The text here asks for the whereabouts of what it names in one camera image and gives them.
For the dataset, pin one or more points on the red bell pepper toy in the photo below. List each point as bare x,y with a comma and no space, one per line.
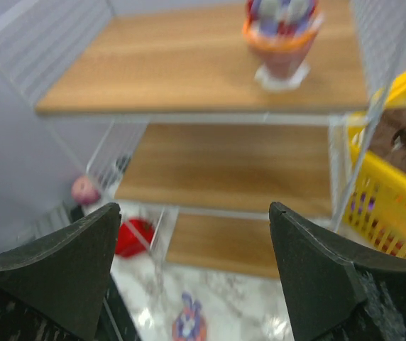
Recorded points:
127,243

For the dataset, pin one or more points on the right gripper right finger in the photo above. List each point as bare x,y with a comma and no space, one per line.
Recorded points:
334,288

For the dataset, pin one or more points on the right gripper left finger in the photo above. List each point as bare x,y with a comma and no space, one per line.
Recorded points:
53,288

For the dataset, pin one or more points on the purple bunny donut toy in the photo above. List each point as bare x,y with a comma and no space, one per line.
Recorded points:
190,324

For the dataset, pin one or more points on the white wire wooden shelf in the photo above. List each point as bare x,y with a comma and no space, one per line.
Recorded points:
207,122

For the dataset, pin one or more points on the yellow plastic basket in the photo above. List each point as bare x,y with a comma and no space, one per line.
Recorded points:
377,207

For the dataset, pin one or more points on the purple bunny sundae toy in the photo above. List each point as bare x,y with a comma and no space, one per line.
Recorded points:
280,34

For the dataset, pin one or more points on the pink round toy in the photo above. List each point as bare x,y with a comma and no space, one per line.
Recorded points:
83,192

